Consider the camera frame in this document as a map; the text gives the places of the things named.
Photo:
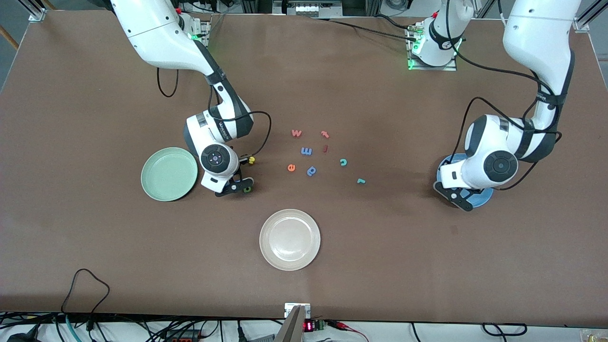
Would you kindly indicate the grey device with white light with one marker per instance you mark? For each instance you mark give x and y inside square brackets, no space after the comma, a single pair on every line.
[308,8]

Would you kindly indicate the black orange power strip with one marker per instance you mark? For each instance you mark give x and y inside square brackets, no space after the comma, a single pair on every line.
[180,339]

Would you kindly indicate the grey camera pole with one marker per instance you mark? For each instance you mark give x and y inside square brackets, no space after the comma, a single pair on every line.
[294,327]

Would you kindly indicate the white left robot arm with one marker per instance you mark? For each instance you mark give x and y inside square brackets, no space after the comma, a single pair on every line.
[536,38]

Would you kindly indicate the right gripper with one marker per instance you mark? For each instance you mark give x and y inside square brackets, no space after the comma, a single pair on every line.
[244,161]

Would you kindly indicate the blue foam letter m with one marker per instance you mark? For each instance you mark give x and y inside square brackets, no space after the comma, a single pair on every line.
[306,151]

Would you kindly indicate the white pole mount plate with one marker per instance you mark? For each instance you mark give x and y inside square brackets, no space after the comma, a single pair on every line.
[289,311]

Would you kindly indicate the red digit display module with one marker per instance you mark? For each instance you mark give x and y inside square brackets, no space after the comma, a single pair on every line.
[308,326]

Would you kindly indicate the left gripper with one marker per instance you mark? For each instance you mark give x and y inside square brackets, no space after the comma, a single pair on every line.
[476,191]

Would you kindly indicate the pink foam letter w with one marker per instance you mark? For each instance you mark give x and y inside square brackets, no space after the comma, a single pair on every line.
[296,133]

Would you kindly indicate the blue foam letter a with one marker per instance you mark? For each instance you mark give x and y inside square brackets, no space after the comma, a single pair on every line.
[311,171]

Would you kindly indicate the red and black clip leads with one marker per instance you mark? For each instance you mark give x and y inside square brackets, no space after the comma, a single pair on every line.
[344,326]

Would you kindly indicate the blue plate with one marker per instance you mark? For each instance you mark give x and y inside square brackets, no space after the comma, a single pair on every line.
[482,197]

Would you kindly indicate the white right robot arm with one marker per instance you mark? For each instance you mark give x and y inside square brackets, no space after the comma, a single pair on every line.
[161,42]

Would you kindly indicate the green plate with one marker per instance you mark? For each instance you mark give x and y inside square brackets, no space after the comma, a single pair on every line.
[169,174]

